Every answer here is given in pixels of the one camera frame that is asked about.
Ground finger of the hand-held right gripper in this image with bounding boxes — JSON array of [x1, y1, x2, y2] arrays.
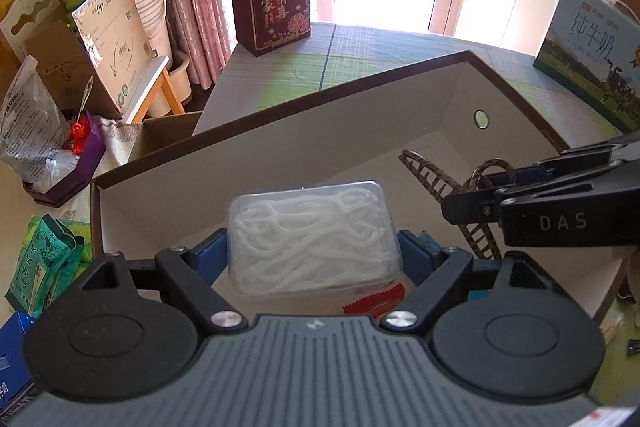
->
[[482, 133, 640, 188], [442, 162, 640, 248]]

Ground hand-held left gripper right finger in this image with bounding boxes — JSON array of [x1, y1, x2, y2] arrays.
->
[[381, 229, 561, 334]]

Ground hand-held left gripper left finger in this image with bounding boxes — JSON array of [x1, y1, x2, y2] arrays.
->
[[80, 227, 248, 334]]

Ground red snack packet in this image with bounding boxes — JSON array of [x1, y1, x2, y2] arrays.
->
[[342, 284, 406, 315]]

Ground brown braided hair band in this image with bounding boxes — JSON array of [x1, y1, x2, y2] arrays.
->
[[399, 149, 516, 260]]

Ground clear box of floss picks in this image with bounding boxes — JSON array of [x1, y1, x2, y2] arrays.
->
[[227, 180, 405, 298]]

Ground brown storage box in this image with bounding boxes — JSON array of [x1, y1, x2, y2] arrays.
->
[[90, 50, 631, 343]]

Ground cow print milk gift box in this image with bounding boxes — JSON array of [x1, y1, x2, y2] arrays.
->
[[532, 0, 640, 132]]

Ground brown open cardboard box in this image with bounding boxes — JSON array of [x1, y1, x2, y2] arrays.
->
[[127, 111, 203, 162]]

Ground white lace cloth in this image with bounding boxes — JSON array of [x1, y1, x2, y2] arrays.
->
[[92, 114, 143, 180]]

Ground purple octagonal box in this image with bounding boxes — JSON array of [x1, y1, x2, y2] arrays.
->
[[22, 109, 107, 208]]

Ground green tea packets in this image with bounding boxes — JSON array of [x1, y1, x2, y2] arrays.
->
[[5, 213, 93, 320]]

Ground white wooden stool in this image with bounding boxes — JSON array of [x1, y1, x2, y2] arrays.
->
[[122, 56, 186, 124]]

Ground red ornament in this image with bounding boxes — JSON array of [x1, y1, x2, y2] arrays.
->
[[67, 119, 91, 155]]

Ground clear plastic bag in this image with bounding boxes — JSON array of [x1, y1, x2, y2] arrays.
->
[[0, 54, 81, 185]]

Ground blue milk carton box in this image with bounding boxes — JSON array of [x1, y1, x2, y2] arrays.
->
[[0, 311, 38, 413]]

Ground printed cardboard sheet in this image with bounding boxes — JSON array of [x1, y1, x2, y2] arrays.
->
[[71, 0, 158, 118]]

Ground stack of white buckets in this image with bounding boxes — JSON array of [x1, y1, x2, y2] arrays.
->
[[117, 0, 191, 118]]

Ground cardboard box with white handle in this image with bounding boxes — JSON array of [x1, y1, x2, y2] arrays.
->
[[0, 0, 123, 118]]

